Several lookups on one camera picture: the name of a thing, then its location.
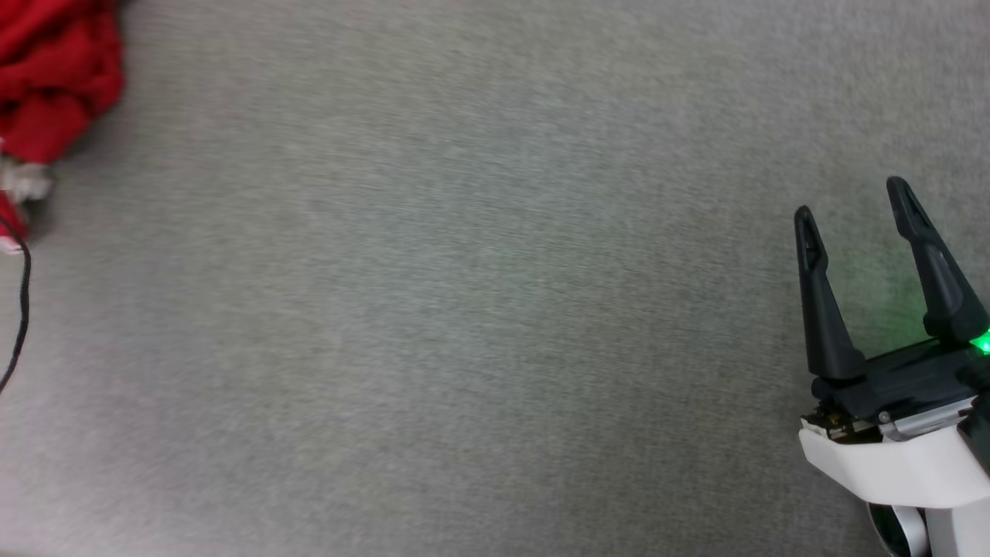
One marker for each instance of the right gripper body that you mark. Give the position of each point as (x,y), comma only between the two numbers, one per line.
(889,464)

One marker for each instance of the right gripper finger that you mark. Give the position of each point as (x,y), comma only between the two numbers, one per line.
(940,286)
(824,317)

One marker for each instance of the red fleece garment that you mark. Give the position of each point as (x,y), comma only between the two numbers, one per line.
(54,70)

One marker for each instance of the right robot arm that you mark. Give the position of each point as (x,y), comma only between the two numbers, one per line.
(955,534)

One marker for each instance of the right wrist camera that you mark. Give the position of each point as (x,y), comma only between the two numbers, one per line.
(982,433)

